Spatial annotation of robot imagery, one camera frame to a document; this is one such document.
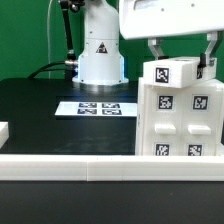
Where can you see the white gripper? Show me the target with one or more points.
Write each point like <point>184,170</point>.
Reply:
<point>162,18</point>

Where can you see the white cabinet body box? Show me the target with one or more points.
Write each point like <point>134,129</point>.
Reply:
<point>143,146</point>

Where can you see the small white cabinet top block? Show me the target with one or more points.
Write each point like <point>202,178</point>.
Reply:
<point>178,72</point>

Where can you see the white cabinet door panel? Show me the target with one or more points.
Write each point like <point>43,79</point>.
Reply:
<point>203,116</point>
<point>166,109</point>

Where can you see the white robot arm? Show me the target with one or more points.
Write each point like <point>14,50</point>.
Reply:
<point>101,63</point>

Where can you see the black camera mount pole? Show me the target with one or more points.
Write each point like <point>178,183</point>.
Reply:
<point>67,6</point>

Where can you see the white marker base plate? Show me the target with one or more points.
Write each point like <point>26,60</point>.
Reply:
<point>100,109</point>

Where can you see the white U-shaped fence frame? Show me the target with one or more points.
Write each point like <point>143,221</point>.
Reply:
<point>110,168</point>

